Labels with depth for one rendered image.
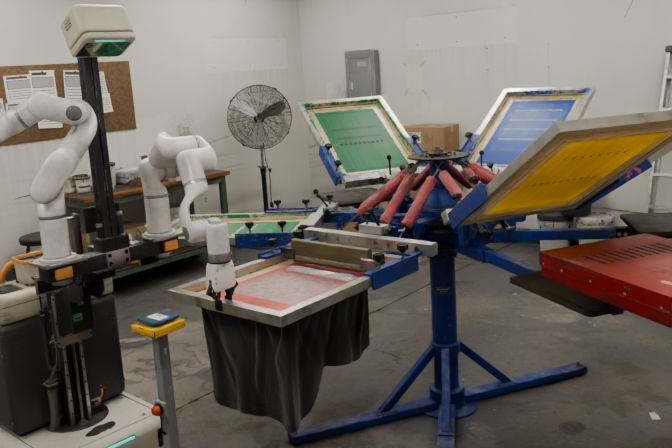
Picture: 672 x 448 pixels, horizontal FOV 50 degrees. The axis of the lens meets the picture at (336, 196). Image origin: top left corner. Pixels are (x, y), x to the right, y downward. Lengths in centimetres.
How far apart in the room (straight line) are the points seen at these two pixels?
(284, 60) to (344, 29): 77
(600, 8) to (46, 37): 461
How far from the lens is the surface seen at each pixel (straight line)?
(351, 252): 286
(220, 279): 251
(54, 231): 277
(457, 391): 385
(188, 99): 730
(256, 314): 243
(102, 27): 272
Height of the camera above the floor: 176
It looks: 10 degrees down
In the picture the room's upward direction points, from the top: 4 degrees counter-clockwise
